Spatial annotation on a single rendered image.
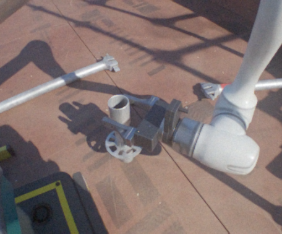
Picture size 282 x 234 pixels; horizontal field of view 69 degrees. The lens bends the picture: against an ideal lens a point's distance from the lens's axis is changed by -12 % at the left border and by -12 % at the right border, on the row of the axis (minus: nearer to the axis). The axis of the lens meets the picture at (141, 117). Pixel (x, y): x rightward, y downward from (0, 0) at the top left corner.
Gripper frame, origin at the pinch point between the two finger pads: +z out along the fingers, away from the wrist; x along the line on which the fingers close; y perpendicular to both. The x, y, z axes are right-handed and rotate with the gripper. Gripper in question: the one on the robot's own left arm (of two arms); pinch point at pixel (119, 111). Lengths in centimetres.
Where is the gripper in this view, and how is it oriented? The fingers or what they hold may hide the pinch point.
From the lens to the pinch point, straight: 64.8
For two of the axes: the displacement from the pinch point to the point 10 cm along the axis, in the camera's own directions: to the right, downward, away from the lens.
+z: -8.8, -3.2, 3.4
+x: 4.7, -6.6, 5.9
